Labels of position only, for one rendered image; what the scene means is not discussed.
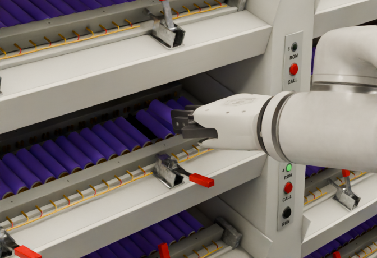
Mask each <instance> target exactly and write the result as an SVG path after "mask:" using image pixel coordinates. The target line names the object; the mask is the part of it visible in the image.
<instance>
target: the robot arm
mask: <svg viewBox="0 0 377 258"><path fill-rule="evenodd" d="M171 119H172V126H173V132H174V133H177V134H182V137H183V139H194V138H204V139H202V140H199V142H198V144H199V145H200V146H202V147H205V148H210V149H221V150H244V151H264V152H265V153H266V154H267V155H268V156H271V157H272V158H273V159H274V160H276V161H278V162H284V163H293V164H303V165H312V166H317V167H327V168H337V169H346V170H352V171H361V172H370V173H377V25H367V26H353V27H349V26H346V27H343V28H339V29H338V28H336V29H334V30H331V31H329V32H327V33H325V34H324V35H322V37H321V38H320V39H319V41H318V44H317V46H316V49H315V56H314V68H313V76H312V87H311V90H310V92H295V91H284V92H281V93H278V94H277V95H275V96H268V95H257V94H237V95H233V96H229V97H227V98H224V99H221V100H217V101H216V102H212V103H209V104H207V105H186V106H185V110H179V109H174V110H172V111H171Z"/></svg>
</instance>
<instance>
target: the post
mask: <svg viewBox="0 0 377 258"><path fill-rule="evenodd" d="M314 6H315V0H281V2H280V5H279V8H278V12H277V15H276V18H275V21H274V25H273V28H272V31H271V33H270V37H269V40H268V44H267V46H266V50H265V53H264V54H261V55H258V56H254V57H251V58H248V59H244V60H241V61H238V62H235V63H231V64H228V65H225V66H222V67H218V68H215V69H212V70H208V71H205V72H206V73H207V74H208V75H210V76H211V77H212V78H214V79H216V80H217V81H218V82H220V83H221V84H222V85H224V86H225V87H226V88H228V89H229V90H230V91H232V92H233V93H235V94H236V95H237V94H257V95H268V96H275V95H277V94H278V93H281V92H283V71H284V45H285V36H286V35H289V34H293V33H296V32H299V31H303V42H302V64H301V86H300V92H310V77H311V57H312V37H313V27H314ZM279 163H280V162H278V161H276V160H274V159H273V158H272V157H271V156H268V155H267V157H266V160H265V163H264V166H263V170H262V172H261V175H260V176H258V177H256V178H254V179H252V180H250V181H247V182H245V183H243V184H241V185H239V186H236V187H234V188H232V189H230V190H228V191H226V192H223V193H221V194H219V195H218V196H219V197H220V198H221V199H222V200H223V201H225V202H226V203H227V204H228V205H229V206H231V207H232V208H233V209H235V211H236V212H238V213H239V214H240V215H242V216H243V217H244V218H245V219H246V220H247V221H249V222H250V223H251V224H252V225H253V226H254V227H256V228H257V229H258V230H259V231H260V232H262V233H263V234H264V235H266V236H267V237H268V238H269V239H270V240H271V241H273V243H272V245H271V248H270V250H269V253H268V256H267V258H301V240H302V220H303V209H304V189H305V169H306V165H303V164H296V185H295V207H294V219H293V223H291V224H290V225H288V226H286V227H284V228H282V229H280V230H278V231H277V215H278V189H279Z"/></svg>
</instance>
